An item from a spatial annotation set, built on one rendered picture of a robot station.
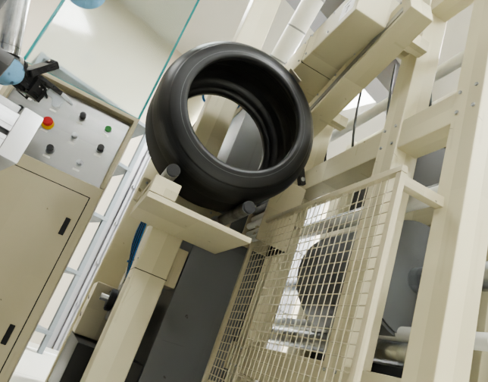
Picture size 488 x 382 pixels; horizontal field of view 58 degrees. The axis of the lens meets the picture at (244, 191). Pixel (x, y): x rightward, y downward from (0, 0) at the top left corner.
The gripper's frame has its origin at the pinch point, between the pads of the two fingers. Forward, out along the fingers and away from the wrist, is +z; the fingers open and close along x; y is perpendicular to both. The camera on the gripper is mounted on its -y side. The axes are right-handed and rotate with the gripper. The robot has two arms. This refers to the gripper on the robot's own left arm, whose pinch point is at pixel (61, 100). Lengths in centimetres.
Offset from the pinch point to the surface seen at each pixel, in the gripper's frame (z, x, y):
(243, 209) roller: 28, 73, 8
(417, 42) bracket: 31, 104, -73
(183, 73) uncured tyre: 0, 46, -21
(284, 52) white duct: 87, 16, -109
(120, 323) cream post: 42, 42, 59
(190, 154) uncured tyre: 9, 58, 3
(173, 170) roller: 9, 55, 9
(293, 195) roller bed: 69, 69, -18
